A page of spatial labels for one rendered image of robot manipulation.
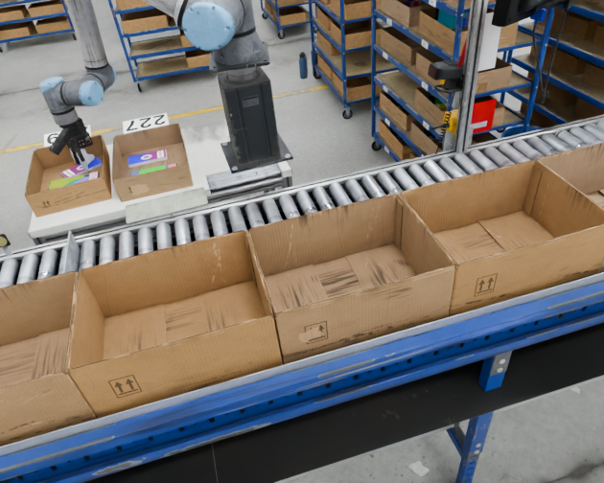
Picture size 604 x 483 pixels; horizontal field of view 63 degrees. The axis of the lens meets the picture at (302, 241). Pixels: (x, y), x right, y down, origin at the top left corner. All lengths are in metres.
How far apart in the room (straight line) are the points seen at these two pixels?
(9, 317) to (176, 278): 0.39
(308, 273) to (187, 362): 0.42
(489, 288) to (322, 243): 0.42
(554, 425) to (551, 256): 1.05
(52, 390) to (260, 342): 0.40
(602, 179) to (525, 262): 0.55
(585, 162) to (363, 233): 0.65
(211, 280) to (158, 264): 0.14
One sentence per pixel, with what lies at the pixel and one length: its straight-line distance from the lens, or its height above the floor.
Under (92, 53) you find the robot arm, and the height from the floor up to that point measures 1.21.
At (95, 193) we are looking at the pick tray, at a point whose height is 0.79.
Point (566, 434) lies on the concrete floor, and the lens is 2.14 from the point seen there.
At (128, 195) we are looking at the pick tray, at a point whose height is 0.77.
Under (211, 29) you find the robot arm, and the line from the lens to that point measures 1.67.
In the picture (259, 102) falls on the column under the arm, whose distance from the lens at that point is 1.93.
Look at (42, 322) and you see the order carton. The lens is 1.34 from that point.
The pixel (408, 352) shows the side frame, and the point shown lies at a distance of 1.08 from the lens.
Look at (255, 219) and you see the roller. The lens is 1.71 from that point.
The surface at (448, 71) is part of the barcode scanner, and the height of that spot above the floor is 1.07.
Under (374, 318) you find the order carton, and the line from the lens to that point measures 1.07.
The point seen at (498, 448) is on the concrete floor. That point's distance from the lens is 2.05.
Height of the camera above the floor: 1.76
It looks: 39 degrees down
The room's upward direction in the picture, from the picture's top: 7 degrees counter-clockwise
